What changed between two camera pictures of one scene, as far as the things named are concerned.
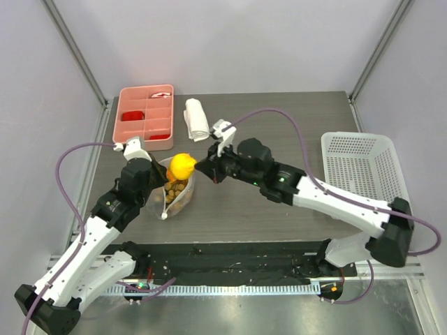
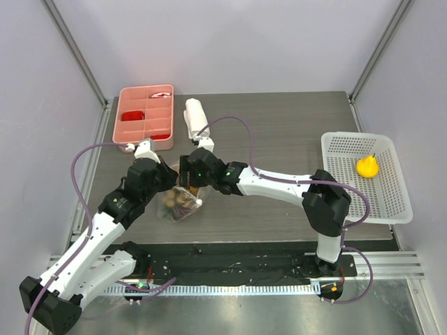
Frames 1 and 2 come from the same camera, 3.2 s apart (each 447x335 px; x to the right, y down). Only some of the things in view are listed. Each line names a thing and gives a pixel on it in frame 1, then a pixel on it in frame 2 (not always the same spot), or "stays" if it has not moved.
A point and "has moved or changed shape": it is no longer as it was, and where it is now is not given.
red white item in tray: x=161 y=95 stays
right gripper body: x=214 y=167 -> x=188 y=174
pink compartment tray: x=146 y=112 stays
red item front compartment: x=159 y=137 stays
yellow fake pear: x=182 y=165 has moved or changed shape
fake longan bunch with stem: x=173 y=188 has moved or changed shape
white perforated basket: x=364 y=165 stays
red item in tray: x=133 y=116 stays
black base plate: x=232 y=262 stays
